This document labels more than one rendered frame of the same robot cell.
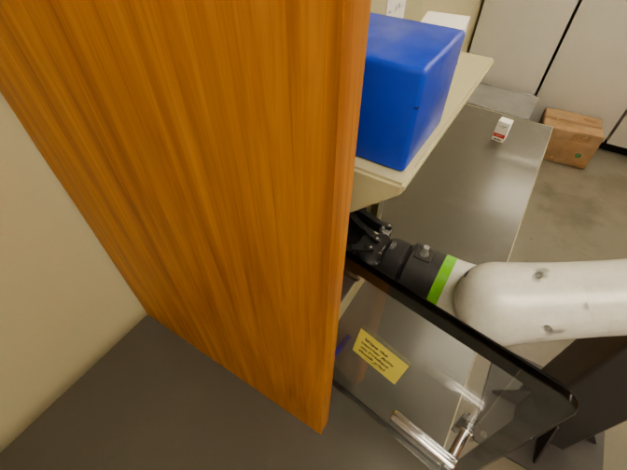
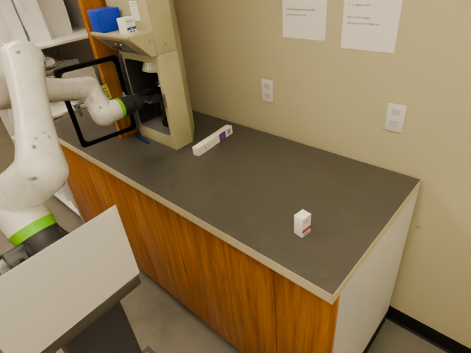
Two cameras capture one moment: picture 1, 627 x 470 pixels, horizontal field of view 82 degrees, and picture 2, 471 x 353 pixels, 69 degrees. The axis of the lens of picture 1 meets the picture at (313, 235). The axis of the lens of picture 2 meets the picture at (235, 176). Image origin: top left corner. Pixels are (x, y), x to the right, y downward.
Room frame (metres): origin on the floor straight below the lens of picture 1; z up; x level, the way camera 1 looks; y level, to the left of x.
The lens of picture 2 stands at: (1.20, -1.60, 1.77)
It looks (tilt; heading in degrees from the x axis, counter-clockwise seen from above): 33 degrees down; 103
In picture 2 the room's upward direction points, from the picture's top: 6 degrees counter-clockwise
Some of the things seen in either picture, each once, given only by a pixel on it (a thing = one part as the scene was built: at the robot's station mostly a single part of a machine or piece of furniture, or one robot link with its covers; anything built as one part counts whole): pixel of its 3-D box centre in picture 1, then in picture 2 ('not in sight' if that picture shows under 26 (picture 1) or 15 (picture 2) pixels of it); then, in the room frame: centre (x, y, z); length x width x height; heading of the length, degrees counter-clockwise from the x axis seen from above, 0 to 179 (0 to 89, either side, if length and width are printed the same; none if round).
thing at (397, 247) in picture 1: (382, 254); (139, 100); (0.42, -0.13, 1.20); 0.09 x 0.08 x 0.07; 57
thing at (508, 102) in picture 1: (487, 116); not in sight; (2.76, -1.45, 0.17); 0.60 x 0.42 x 0.33; 56
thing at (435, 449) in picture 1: (430, 430); not in sight; (0.13, -0.15, 1.20); 0.10 x 0.05 x 0.03; 49
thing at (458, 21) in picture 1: (438, 47); (127, 25); (0.46, -0.15, 1.54); 0.05 x 0.05 x 0.06; 66
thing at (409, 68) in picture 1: (382, 89); (105, 19); (0.32, -0.06, 1.56); 0.10 x 0.10 x 0.09; 58
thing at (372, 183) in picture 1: (403, 131); (123, 43); (0.40, -0.11, 1.46); 0.32 x 0.11 x 0.10; 148
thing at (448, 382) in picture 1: (393, 378); (99, 102); (0.20, -0.11, 1.19); 0.30 x 0.01 x 0.40; 49
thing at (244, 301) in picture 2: not in sight; (201, 218); (0.62, -0.10, 0.45); 2.05 x 0.67 x 0.90; 148
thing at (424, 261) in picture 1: (420, 269); (125, 104); (0.38, -0.19, 1.20); 0.09 x 0.06 x 0.12; 147
